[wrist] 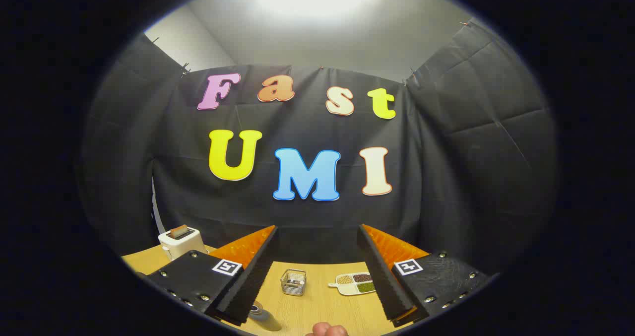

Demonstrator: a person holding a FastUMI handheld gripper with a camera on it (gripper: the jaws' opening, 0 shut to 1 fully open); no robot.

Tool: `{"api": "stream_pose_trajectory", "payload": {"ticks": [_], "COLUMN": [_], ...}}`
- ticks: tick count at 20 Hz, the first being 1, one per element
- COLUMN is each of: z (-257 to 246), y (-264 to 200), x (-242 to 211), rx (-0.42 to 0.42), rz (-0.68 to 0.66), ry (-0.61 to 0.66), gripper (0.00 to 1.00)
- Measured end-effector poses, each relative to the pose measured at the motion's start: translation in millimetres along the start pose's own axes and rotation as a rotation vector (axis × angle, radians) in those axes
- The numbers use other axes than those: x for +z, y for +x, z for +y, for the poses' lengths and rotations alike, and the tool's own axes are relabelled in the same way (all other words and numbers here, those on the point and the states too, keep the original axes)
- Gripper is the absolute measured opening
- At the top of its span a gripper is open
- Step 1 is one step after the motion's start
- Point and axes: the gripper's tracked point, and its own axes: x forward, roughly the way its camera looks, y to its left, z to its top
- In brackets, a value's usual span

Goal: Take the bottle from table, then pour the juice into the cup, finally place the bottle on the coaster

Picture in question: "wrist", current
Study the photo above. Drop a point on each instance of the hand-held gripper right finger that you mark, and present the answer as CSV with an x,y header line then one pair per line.
x,y
384,286

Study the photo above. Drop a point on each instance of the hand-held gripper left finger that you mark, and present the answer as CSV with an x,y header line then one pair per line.
x,y
250,286

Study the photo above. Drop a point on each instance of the silver metal bottle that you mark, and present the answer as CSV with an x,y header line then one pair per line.
x,y
265,320

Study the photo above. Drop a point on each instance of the white divided bean tray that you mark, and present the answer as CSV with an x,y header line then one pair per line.
x,y
347,290

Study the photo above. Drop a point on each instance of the wooden table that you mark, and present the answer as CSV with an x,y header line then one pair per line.
x,y
317,306

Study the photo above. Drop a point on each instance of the cream white toaster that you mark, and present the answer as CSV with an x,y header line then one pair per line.
x,y
183,245

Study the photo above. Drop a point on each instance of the toast slice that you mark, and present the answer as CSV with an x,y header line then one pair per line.
x,y
178,231

